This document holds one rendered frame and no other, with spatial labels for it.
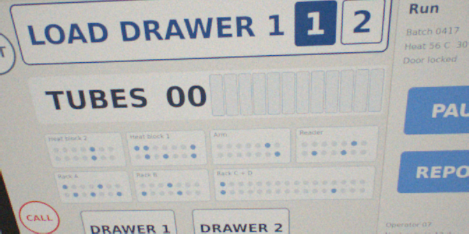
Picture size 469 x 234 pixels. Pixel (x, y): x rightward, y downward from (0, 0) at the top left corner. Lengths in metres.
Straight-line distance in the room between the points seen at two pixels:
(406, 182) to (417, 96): 0.08
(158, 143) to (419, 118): 0.23
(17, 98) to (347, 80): 0.28
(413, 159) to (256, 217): 0.15
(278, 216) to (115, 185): 0.16
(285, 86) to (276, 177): 0.09
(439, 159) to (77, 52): 0.32
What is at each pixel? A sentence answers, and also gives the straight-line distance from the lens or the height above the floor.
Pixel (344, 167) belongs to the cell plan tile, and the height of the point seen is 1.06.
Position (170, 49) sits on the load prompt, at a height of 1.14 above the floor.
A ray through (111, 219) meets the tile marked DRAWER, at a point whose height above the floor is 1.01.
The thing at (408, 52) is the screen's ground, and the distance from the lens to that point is 0.37.
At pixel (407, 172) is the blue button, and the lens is 0.42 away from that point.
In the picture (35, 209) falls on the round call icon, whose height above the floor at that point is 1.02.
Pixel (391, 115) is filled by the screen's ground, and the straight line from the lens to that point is 0.39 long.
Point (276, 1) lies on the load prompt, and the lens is 0.34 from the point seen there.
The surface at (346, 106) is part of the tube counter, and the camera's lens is 0.38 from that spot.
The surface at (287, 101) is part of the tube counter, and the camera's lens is 0.37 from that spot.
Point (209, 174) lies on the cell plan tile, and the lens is 0.40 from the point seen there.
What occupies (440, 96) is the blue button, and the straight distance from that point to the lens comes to 0.39.
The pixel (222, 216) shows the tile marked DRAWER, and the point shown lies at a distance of 0.43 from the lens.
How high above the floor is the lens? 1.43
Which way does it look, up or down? 63 degrees down
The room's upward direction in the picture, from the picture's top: 9 degrees counter-clockwise
